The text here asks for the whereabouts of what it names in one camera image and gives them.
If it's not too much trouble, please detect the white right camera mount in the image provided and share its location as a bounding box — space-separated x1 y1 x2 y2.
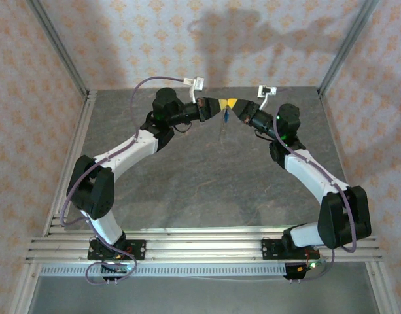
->
259 86 279 111

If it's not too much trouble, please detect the aluminium corner post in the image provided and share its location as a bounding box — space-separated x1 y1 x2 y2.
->
317 0 380 96
26 0 90 99

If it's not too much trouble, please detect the aluminium side rail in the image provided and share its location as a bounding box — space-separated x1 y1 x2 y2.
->
319 93 364 235
43 90 98 236

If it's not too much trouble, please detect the black controller box with LED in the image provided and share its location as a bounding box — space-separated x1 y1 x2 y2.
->
100 261 138 283
283 260 328 282

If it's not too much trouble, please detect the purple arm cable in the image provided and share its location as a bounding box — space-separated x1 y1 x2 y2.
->
60 75 185 286
272 86 358 284

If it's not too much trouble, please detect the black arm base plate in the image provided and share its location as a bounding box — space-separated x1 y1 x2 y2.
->
88 239 147 262
261 237 320 262

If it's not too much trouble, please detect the white slotted cable duct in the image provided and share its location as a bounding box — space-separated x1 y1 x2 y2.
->
39 264 288 277

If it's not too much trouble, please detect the aluminium frame leg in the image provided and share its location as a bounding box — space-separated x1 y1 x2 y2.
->
365 261 400 314

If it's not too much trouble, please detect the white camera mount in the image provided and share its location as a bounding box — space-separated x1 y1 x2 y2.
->
259 86 279 111
183 77 201 105

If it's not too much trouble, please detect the narrow aluminium crossbar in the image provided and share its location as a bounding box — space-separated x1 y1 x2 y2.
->
43 224 364 237

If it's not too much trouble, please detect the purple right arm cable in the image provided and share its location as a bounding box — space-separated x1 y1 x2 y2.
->
272 86 358 284

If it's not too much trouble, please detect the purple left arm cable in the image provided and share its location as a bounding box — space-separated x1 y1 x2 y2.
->
60 75 185 286

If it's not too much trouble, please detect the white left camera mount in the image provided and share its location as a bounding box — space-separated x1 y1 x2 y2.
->
183 77 201 105

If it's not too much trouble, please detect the wide aluminium mounting rail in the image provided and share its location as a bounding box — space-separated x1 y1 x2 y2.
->
25 235 384 264

